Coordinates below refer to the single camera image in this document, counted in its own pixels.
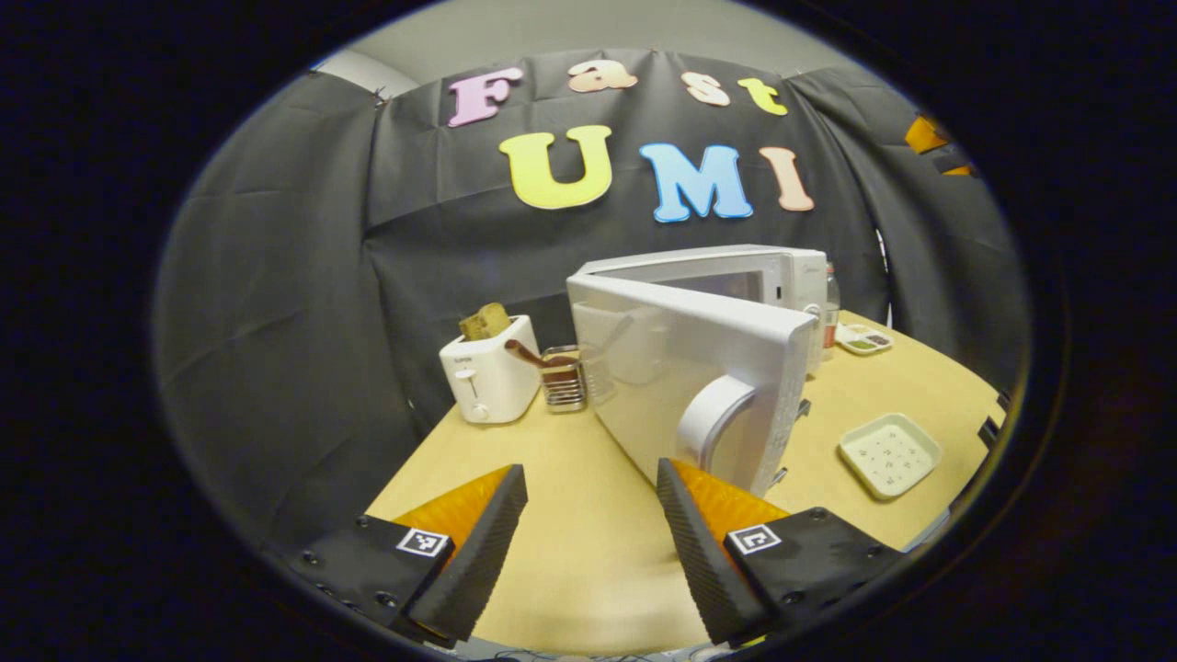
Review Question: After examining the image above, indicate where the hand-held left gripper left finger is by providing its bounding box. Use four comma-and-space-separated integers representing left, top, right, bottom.
267, 462, 530, 645

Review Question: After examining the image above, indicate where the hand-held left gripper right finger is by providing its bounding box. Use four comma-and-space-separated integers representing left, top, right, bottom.
656, 457, 907, 647

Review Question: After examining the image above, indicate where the white microwave oven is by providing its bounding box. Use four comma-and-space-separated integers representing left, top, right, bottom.
566, 244, 828, 497

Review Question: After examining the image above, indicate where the white toaster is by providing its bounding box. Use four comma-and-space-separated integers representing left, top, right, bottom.
439, 314, 542, 425

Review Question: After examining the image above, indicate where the white divided dish of beans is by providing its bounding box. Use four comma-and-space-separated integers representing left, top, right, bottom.
835, 324, 894, 357

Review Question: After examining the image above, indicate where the clear bottle with red label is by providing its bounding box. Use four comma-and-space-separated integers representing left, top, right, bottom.
821, 262, 841, 361

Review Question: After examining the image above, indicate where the pale green square tray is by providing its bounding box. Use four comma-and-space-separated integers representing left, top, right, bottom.
838, 412, 943, 501

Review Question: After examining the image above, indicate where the brown wooden spoon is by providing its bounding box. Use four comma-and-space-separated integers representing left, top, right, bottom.
504, 338, 576, 371

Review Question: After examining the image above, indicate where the metal wire holder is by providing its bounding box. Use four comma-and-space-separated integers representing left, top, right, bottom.
541, 345, 589, 413

